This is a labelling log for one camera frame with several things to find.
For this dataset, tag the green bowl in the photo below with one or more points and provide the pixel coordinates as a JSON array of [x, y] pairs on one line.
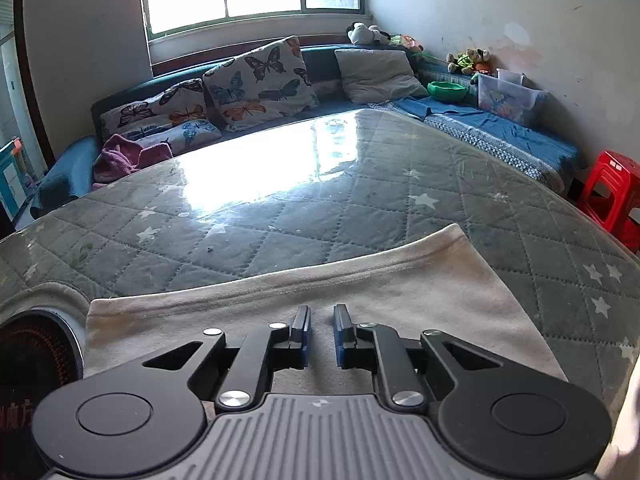
[[446, 91]]

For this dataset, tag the grey square cushion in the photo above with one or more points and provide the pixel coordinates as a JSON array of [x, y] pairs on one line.
[[377, 76]]

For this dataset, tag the brown green plush toys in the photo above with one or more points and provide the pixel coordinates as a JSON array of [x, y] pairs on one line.
[[470, 62]]

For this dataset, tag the panda plush toy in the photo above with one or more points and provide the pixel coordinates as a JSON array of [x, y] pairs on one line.
[[361, 35]]

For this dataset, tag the blue sectional sofa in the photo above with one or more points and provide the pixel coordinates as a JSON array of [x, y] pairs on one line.
[[71, 175]]

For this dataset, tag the clear plastic storage box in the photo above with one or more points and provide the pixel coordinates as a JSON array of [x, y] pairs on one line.
[[510, 101]]

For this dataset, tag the blue sheet on sofa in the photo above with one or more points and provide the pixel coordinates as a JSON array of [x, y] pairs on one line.
[[496, 135]]

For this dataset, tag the red plastic stool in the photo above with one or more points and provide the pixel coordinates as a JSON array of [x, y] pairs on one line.
[[610, 194]]

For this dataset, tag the blue white cabinet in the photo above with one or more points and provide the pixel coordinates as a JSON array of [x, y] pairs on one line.
[[13, 179]]

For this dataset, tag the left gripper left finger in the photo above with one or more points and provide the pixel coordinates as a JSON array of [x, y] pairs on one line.
[[140, 416]]

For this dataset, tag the beige cloth garment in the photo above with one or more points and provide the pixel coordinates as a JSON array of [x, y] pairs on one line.
[[439, 282]]

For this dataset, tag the low butterfly print pillow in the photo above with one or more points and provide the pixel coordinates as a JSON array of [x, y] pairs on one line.
[[176, 116]]

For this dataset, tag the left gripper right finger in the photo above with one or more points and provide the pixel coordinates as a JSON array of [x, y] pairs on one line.
[[494, 414]]

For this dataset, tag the large butterfly print pillow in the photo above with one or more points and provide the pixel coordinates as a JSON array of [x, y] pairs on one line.
[[263, 85]]

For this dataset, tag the pink purple garment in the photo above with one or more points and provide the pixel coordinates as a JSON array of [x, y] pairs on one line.
[[121, 157]]

